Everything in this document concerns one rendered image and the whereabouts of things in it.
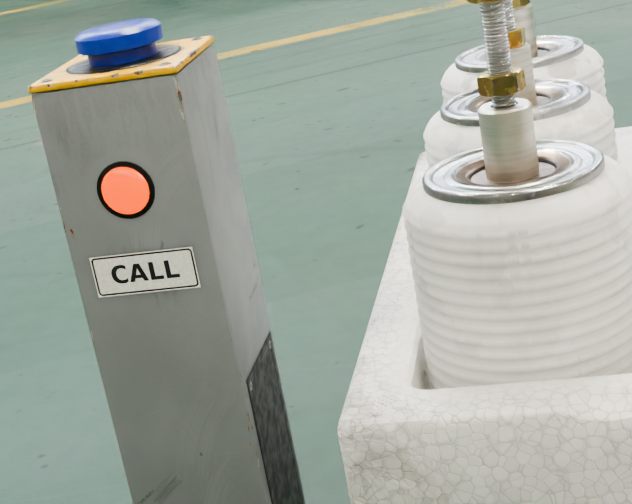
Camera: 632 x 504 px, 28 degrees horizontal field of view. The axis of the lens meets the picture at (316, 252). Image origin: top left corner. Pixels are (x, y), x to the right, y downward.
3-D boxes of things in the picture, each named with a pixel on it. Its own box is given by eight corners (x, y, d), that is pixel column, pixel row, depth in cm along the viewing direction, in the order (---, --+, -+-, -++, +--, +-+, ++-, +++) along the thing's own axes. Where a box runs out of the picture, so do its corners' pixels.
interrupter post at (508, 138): (498, 194, 51) (488, 116, 50) (476, 180, 53) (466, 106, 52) (552, 180, 52) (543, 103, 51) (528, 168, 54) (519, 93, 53)
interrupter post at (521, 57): (500, 120, 62) (492, 54, 61) (485, 110, 65) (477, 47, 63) (546, 110, 63) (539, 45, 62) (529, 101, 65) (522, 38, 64)
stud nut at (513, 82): (491, 86, 53) (488, 67, 52) (529, 84, 52) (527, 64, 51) (474, 99, 51) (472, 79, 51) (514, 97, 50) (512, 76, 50)
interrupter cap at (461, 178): (462, 225, 48) (460, 208, 48) (400, 181, 55) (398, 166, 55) (639, 180, 50) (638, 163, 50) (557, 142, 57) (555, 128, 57)
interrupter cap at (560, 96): (466, 141, 60) (464, 127, 59) (424, 111, 67) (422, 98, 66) (615, 109, 60) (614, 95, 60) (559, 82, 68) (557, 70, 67)
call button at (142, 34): (155, 73, 56) (145, 28, 55) (71, 85, 57) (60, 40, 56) (178, 54, 60) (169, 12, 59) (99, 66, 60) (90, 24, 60)
